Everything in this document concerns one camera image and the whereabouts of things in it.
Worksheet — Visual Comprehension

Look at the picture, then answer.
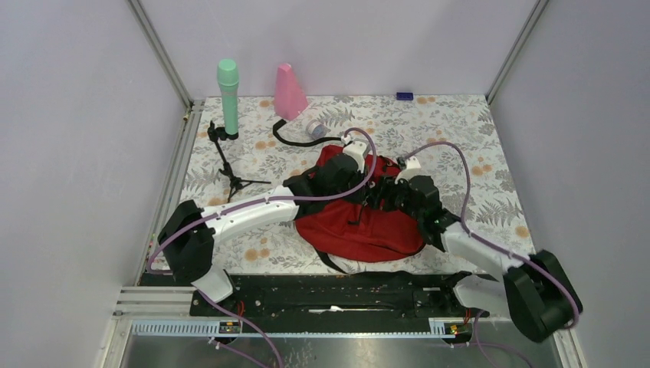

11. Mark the clear glitter jar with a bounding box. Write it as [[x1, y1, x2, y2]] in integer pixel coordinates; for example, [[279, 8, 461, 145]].
[[306, 120, 330, 140]]

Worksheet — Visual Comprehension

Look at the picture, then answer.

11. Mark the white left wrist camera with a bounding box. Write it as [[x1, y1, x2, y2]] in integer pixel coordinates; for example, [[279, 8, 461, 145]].
[[340, 135, 369, 173]]

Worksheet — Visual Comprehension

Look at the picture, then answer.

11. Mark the small blue block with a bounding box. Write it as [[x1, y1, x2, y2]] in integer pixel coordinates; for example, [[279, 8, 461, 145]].
[[396, 92, 414, 100]]

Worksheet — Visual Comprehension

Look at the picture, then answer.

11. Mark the red backpack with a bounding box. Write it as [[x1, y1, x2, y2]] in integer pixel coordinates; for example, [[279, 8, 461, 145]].
[[271, 119, 428, 275]]

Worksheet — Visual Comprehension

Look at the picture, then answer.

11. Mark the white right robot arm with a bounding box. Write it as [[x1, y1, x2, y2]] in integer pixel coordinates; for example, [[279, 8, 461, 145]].
[[366, 176, 583, 343]]

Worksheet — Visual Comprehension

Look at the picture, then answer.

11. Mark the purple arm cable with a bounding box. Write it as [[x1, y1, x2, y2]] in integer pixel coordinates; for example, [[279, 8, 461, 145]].
[[146, 126, 379, 368], [398, 141, 581, 368]]

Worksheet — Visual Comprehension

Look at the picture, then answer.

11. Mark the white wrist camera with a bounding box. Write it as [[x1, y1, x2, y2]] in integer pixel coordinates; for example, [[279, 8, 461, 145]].
[[340, 135, 369, 173], [395, 156, 422, 184]]

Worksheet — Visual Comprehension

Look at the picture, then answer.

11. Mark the pink cone block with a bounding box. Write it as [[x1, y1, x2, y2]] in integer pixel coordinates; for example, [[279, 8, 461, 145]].
[[274, 63, 309, 121]]

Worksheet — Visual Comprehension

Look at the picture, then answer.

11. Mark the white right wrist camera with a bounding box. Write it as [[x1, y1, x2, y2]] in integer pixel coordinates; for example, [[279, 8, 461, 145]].
[[395, 156, 422, 184]]

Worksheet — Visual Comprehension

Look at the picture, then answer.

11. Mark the green toy microphone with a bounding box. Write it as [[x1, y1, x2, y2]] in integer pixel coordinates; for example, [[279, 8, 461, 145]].
[[216, 59, 240, 140]]

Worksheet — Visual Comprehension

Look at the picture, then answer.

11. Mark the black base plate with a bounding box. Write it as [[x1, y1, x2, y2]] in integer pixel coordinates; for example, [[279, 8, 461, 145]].
[[179, 271, 478, 335]]

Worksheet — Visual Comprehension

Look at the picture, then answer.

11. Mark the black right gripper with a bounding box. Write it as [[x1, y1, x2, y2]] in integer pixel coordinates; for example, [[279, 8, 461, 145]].
[[366, 172, 423, 223]]

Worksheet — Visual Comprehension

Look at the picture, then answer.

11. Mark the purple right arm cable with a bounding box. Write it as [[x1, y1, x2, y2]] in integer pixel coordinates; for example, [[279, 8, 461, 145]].
[[398, 141, 581, 368]]

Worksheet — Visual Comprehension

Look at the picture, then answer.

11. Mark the floral table mat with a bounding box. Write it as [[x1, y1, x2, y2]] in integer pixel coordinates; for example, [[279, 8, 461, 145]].
[[175, 95, 533, 255]]

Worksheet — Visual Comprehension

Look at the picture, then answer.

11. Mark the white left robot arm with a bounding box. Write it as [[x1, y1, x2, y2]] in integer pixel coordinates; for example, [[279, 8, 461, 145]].
[[151, 153, 377, 315]]

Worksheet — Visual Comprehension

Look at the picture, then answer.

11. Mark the black mini tripod stand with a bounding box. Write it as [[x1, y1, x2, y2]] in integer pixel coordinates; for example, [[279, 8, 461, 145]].
[[207, 120, 271, 203]]

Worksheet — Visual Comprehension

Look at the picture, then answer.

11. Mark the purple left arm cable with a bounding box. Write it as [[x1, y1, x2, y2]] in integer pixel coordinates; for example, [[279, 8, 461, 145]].
[[146, 126, 379, 368]]

